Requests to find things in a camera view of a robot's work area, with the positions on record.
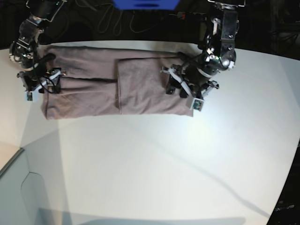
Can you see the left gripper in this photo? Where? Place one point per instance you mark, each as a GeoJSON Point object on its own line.
{"type": "Point", "coordinates": [189, 81]}

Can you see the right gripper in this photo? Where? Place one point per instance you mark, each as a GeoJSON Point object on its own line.
{"type": "Point", "coordinates": [42, 79]}

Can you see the mauve t-shirt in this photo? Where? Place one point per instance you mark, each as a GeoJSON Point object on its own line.
{"type": "Point", "coordinates": [101, 81]}

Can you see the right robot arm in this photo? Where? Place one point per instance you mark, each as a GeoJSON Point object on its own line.
{"type": "Point", "coordinates": [24, 51]}

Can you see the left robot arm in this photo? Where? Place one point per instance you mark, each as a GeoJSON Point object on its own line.
{"type": "Point", "coordinates": [218, 45]}

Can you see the black power strip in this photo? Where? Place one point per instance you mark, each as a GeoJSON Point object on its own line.
{"type": "Point", "coordinates": [192, 16]}

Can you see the blue plastic bin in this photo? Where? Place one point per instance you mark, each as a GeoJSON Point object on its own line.
{"type": "Point", "coordinates": [146, 4]}

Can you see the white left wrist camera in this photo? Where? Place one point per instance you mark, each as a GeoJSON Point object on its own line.
{"type": "Point", "coordinates": [194, 103]}

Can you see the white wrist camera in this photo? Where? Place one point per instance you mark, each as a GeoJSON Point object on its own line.
{"type": "Point", "coordinates": [31, 96]}
{"type": "Point", "coordinates": [194, 103]}

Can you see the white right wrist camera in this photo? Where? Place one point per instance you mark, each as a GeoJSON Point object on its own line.
{"type": "Point", "coordinates": [31, 96]}

